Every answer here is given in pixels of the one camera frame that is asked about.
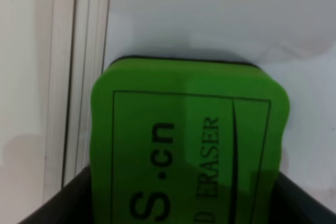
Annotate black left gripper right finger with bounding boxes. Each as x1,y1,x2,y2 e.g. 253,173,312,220
272,173,336,224

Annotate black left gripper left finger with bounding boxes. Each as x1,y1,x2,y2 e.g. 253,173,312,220
21,167,93,224

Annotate green whiteboard eraser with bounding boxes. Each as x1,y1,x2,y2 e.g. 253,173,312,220
90,57,290,223

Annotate white aluminium-framed whiteboard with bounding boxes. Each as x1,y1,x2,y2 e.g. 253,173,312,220
43,0,335,210

